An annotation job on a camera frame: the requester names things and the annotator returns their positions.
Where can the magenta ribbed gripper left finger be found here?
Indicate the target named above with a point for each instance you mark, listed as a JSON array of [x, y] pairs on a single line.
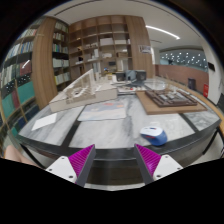
[[76, 167]]

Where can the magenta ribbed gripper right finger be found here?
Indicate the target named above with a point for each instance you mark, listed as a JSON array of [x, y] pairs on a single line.
[[154, 166]]

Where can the white and blue computer mouse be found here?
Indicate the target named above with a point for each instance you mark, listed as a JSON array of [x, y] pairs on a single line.
[[155, 135]]

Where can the white paper sheet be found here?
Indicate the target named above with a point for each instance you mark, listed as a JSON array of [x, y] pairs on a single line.
[[50, 119]]

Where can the brown wooden site model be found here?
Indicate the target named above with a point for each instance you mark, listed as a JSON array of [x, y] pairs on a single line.
[[162, 102]]

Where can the white architectural building model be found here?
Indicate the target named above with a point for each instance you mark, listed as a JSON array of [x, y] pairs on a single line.
[[83, 91]]

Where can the grey box on table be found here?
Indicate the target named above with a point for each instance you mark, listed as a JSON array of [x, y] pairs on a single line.
[[139, 75]]

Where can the red fire extinguisher cabinet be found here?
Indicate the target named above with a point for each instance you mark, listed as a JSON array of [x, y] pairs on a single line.
[[205, 90]]

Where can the left bookshelf with books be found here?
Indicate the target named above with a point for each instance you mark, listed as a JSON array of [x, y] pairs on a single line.
[[35, 69]]

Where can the wooden open shelving unit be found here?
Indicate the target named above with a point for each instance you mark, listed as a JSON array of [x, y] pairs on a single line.
[[108, 44]]

